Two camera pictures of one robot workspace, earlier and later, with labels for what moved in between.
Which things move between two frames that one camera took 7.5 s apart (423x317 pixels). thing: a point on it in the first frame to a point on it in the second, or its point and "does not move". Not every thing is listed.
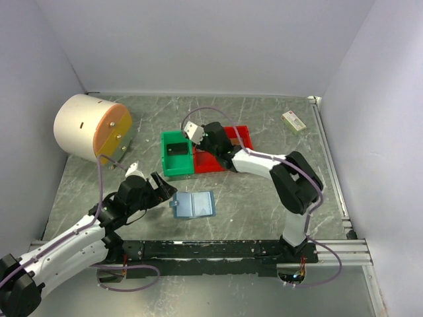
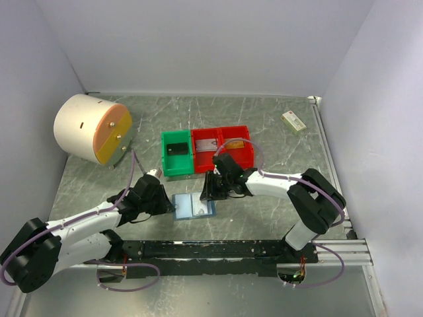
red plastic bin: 206,162 does not move
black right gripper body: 205,145 to 221,186
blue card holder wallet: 193,204 does not move
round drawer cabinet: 88,127 does not move
